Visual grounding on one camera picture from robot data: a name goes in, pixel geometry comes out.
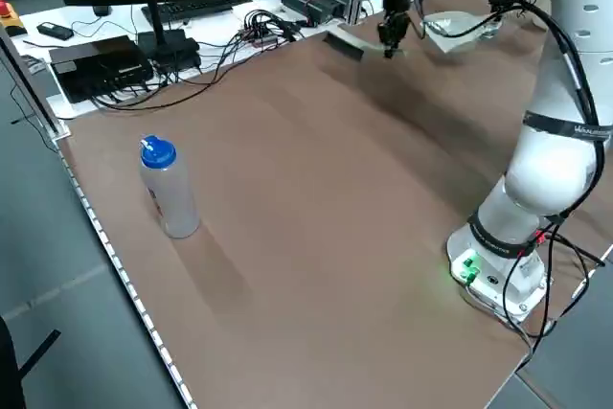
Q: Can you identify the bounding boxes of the white brush black bristles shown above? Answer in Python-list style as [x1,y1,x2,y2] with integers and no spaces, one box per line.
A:
[324,29,408,63]

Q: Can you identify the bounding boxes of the pale plastic dustpan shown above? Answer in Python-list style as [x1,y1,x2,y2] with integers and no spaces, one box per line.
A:
[420,10,505,55]

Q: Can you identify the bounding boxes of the black finned power supply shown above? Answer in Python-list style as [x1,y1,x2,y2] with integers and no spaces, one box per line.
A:
[280,0,354,27]

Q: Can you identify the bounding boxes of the black keyboard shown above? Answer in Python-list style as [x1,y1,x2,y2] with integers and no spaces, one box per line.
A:
[141,0,254,25]

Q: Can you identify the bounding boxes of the clear bottle blue cap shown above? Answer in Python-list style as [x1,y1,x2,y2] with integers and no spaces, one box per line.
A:
[139,134,201,239]

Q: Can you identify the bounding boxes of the black flat electronics box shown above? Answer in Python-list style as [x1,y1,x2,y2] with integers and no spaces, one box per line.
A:
[48,34,156,104]

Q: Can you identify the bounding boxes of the black handheld remote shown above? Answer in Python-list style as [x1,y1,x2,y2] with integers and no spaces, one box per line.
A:
[36,21,75,42]

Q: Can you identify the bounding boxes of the red emergency stop button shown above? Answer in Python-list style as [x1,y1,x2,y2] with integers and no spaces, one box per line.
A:
[0,0,24,34]

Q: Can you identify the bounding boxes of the black hub with cables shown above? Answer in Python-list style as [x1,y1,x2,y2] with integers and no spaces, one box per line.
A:
[237,9,306,50]

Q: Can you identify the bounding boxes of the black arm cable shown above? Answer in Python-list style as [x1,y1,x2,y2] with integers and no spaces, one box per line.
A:
[478,0,605,348]

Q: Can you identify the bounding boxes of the clear frame rail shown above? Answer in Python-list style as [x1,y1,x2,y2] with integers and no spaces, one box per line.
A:
[0,23,72,143]

